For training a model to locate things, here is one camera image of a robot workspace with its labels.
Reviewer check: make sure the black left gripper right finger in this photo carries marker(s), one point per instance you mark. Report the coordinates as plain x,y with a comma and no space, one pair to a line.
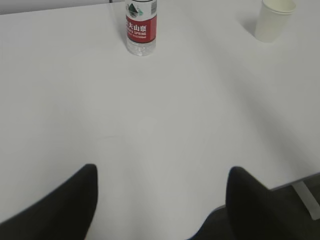
258,213

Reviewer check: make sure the clear water bottle red label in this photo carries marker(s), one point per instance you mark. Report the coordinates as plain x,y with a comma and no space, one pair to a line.
141,26

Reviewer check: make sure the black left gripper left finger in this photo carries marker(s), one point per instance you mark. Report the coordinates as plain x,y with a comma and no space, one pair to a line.
64,214

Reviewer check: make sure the white paper cup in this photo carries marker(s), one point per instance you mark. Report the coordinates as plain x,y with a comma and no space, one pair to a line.
272,19

